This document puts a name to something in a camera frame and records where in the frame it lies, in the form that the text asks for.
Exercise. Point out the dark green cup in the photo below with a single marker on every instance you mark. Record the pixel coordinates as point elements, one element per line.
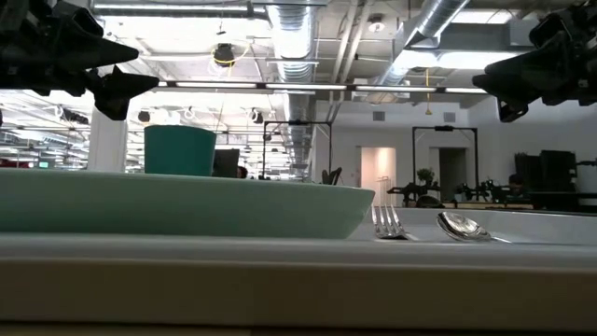
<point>179,151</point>

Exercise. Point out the wooden background table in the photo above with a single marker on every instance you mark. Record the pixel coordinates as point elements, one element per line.
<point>490,205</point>

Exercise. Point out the linear ceiling light track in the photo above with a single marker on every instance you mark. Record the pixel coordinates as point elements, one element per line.
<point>303,87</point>

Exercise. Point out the mint green plate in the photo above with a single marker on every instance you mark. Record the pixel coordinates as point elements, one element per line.
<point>186,205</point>

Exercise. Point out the silver slanted ceiling duct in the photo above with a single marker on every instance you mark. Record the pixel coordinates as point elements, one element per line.
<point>438,16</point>

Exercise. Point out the black rectangular rig frame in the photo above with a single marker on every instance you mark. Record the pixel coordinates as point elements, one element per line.
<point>443,128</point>

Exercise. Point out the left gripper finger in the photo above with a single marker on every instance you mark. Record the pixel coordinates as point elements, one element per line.
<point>121,91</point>
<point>84,46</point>

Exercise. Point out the white pillar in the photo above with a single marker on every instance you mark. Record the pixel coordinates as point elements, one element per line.
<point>107,144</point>

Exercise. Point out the silver round ceiling duct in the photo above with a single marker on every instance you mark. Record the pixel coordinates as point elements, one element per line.
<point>291,32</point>

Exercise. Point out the large black monitor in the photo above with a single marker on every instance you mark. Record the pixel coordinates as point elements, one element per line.
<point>559,170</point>

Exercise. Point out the black ceiling spotlight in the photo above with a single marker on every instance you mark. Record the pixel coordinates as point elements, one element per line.
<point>224,55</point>

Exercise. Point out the grey plastic tray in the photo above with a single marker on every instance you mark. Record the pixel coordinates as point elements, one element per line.
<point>298,280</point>

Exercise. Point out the grey rectangular air duct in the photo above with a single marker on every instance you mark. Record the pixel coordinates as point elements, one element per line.
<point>485,37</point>

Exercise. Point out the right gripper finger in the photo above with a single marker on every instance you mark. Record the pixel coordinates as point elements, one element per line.
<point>545,63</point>
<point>510,95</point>

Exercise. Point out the green potted plant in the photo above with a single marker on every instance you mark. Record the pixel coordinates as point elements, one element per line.
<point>425,175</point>

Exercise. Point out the small black monitor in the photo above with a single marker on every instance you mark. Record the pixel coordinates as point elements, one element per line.
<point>226,163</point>

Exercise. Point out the black background robot arm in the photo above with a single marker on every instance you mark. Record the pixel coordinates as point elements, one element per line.
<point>482,190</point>
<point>412,190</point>

